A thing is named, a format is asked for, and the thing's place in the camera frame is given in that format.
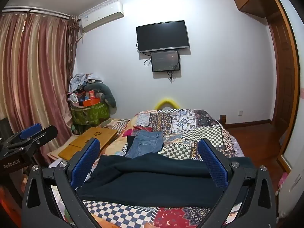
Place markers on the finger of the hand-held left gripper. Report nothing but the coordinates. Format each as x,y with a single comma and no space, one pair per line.
47,134
30,129

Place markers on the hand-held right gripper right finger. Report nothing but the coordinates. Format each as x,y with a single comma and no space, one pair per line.
212,163

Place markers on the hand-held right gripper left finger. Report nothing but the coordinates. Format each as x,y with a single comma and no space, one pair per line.
86,161

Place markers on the dark teal sweater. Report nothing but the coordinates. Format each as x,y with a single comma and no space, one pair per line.
154,182

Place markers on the wooden lap desk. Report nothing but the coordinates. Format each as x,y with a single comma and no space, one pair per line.
90,137

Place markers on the yellow floral quilt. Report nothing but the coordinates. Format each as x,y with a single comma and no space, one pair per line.
118,142

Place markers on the patchwork printed blanket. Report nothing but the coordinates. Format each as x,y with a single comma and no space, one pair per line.
185,125

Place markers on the dark navy garment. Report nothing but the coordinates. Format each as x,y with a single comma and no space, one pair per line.
130,144

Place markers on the green patterned storage bag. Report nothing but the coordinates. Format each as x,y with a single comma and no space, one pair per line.
92,114

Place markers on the striped cloth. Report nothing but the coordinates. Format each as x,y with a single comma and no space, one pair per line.
116,123

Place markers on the pink striped curtain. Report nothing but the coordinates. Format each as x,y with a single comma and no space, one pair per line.
35,76

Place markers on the orange box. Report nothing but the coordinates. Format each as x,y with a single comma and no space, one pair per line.
91,102

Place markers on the blue jeans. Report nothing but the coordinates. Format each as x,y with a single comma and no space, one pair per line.
144,144

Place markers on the pile of pale clothes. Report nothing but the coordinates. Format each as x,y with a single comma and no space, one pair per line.
78,80

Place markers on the red cloth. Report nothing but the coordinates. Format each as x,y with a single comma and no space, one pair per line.
142,128

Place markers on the grey curved pillow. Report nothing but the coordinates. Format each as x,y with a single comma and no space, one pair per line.
109,95

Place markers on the yellow curved foam tube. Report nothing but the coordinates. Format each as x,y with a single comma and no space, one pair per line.
167,99

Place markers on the white door panel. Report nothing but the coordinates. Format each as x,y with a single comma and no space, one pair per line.
294,182

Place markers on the brown lace curtain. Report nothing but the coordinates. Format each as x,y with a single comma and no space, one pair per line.
71,40

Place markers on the wooden door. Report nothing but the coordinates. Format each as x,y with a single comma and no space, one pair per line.
283,76

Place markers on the white air conditioner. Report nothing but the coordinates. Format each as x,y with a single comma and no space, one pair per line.
102,16

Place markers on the wooden bed post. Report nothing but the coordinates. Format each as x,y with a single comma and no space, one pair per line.
222,120

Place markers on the white wall outlet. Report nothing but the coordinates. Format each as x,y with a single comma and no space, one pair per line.
240,113

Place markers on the small black wall monitor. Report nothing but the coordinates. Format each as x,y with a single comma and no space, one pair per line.
165,61

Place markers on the white curtain rail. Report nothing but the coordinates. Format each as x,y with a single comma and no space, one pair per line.
35,10

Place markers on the large black wall television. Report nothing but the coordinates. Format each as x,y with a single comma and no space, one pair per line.
162,36

